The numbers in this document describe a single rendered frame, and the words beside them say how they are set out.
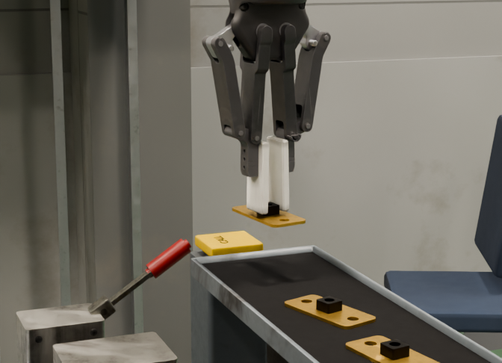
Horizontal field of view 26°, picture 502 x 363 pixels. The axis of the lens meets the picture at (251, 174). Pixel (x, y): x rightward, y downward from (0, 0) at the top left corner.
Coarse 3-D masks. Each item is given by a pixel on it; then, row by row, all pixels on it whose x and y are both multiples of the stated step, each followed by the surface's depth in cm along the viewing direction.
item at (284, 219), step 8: (232, 208) 108; (240, 208) 108; (272, 208) 105; (248, 216) 106; (256, 216) 105; (264, 216) 105; (272, 216) 105; (280, 216) 105; (288, 216) 105; (296, 216) 105; (264, 224) 103; (272, 224) 102; (280, 224) 102; (288, 224) 103; (296, 224) 103
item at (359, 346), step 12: (372, 336) 89; (348, 348) 86; (360, 348) 86; (372, 348) 86; (384, 348) 84; (396, 348) 83; (408, 348) 84; (372, 360) 84; (384, 360) 83; (396, 360) 83; (408, 360) 83; (420, 360) 83; (432, 360) 83
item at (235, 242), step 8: (224, 232) 122; (232, 232) 122; (240, 232) 122; (200, 240) 119; (208, 240) 119; (216, 240) 119; (224, 240) 119; (232, 240) 119; (240, 240) 119; (248, 240) 119; (256, 240) 119; (200, 248) 119; (208, 248) 117; (216, 248) 116; (224, 248) 116; (232, 248) 117; (240, 248) 117; (248, 248) 117; (256, 248) 118
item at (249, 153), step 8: (232, 136) 102; (248, 136) 103; (248, 144) 103; (256, 144) 103; (248, 152) 103; (256, 152) 103; (248, 160) 103; (256, 160) 104; (248, 168) 103; (256, 168) 104; (248, 176) 104
